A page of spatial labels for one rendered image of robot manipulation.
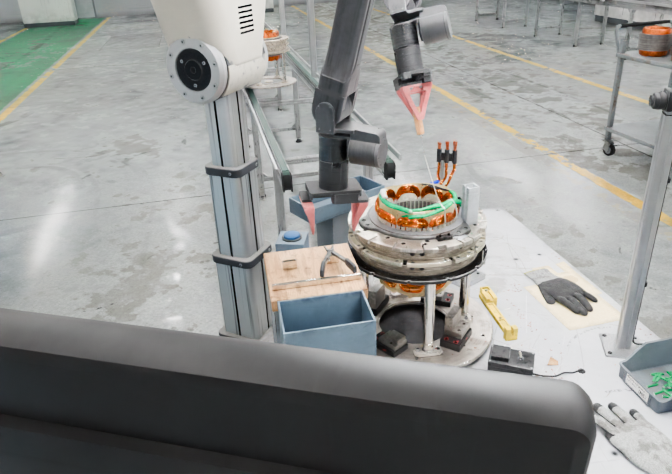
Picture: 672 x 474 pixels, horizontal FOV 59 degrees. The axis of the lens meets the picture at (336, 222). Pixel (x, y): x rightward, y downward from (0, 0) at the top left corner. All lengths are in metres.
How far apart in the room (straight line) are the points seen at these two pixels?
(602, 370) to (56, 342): 1.37
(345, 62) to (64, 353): 0.86
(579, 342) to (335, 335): 0.71
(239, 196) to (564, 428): 1.39
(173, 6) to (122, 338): 1.20
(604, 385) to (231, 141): 1.03
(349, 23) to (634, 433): 0.94
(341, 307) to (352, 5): 0.56
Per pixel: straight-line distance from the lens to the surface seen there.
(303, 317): 1.17
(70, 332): 0.23
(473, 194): 1.33
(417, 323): 1.56
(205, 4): 1.34
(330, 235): 1.61
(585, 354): 1.54
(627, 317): 1.53
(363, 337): 1.09
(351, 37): 1.02
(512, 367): 1.39
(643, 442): 1.33
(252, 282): 1.63
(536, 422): 0.18
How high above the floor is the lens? 1.69
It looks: 26 degrees down
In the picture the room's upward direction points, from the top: 2 degrees counter-clockwise
